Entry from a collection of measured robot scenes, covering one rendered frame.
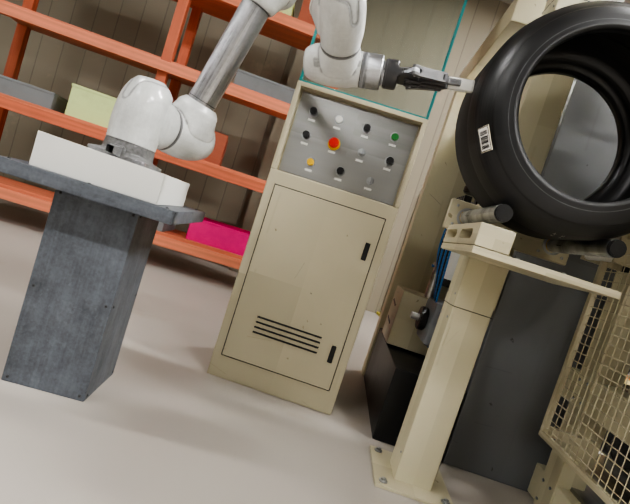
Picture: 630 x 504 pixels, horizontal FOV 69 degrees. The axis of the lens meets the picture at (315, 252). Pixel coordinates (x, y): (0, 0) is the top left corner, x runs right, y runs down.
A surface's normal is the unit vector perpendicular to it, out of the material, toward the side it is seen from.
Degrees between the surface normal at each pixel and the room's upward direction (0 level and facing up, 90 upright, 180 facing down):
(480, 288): 90
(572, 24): 81
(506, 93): 91
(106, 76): 90
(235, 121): 90
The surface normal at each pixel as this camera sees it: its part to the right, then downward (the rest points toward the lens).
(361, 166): -0.07, 0.04
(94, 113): 0.15, 0.11
